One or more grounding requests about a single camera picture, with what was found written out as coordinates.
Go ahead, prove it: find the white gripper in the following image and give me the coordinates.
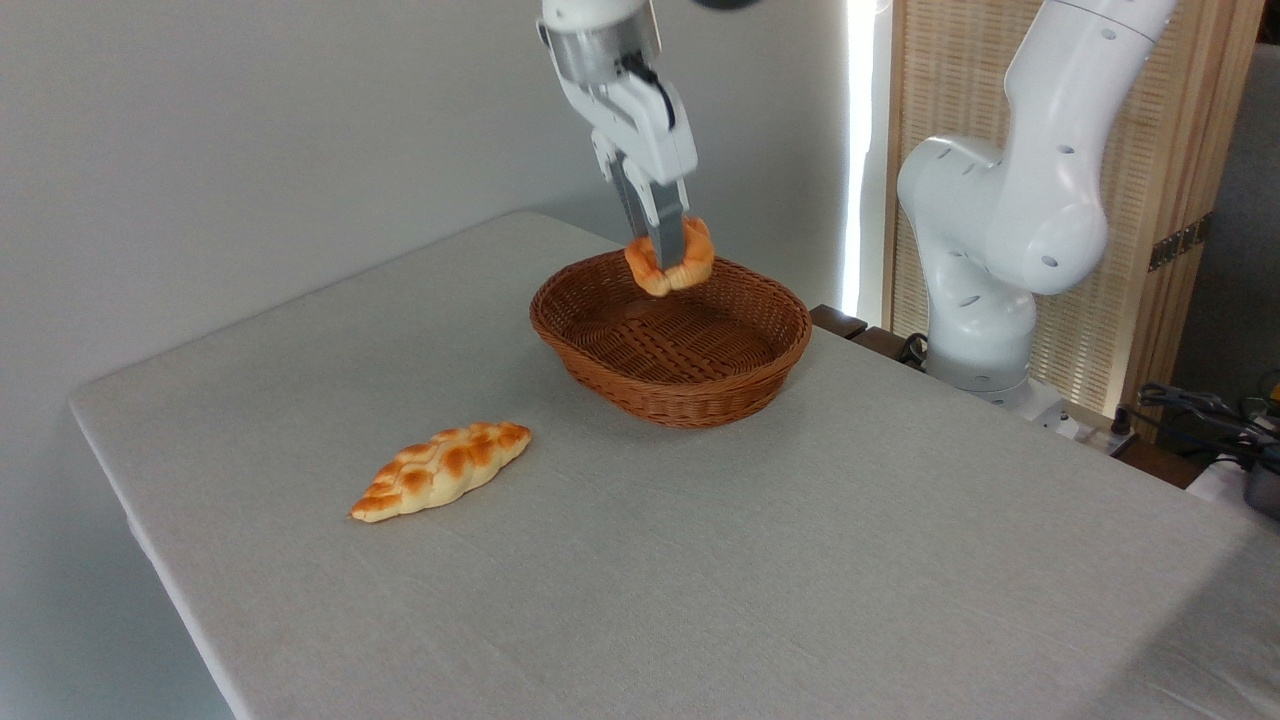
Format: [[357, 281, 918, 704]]
[[560, 58, 699, 274]]

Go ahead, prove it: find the round orange bread bun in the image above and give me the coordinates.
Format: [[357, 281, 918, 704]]
[[624, 216, 717, 298]]

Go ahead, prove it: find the long braided bread loaf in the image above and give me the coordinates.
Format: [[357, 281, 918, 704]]
[[348, 421, 533, 524]]

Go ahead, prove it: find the brown wicker basket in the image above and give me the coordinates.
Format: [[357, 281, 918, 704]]
[[530, 250, 813, 430]]

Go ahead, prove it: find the grey tablecloth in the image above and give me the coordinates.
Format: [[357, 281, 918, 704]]
[[68, 210, 1280, 720]]

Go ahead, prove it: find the wooden folding screen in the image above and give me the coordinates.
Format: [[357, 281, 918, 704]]
[[885, 0, 1266, 421]]

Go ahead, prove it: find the black screen hinge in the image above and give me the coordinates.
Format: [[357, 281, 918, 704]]
[[1148, 212, 1213, 273]]

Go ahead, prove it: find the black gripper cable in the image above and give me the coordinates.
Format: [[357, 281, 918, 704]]
[[621, 54, 679, 132]]

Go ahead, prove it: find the black cable bundle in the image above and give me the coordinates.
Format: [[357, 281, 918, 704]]
[[1136, 382, 1280, 473]]

